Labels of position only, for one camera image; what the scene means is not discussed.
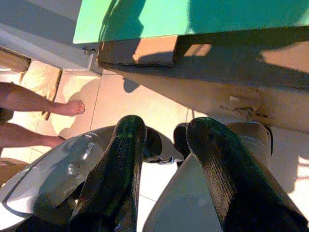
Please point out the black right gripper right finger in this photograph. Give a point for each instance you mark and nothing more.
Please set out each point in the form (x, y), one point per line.
(236, 188)

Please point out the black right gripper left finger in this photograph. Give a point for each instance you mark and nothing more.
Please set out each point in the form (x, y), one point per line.
(116, 183)

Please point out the person bare leg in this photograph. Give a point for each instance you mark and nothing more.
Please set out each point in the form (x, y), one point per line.
(36, 101)
(24, 135)

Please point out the brown cardboard box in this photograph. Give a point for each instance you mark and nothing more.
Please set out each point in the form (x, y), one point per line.
(193, 84)

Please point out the grey cabinet door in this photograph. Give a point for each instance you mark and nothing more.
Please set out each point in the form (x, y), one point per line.
(48, 36)

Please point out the green corrugated plastic board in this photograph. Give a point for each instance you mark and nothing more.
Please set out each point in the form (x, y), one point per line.
(217, 17)

